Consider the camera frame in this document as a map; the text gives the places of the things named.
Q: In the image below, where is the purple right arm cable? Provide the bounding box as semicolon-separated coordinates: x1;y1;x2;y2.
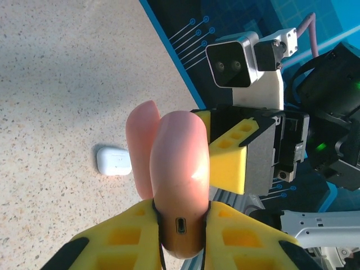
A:
294;12;320;59

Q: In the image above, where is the right wrist camera with white mount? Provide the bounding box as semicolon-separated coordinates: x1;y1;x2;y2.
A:
205;28;299;111

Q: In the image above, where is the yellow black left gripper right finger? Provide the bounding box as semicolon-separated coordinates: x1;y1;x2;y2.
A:
202;200;323;270

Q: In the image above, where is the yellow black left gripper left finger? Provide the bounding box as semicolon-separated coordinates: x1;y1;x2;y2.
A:
40;200;164;270

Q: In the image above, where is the white earbuds charging case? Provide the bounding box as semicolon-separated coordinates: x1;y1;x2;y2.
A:
96;145;133;177

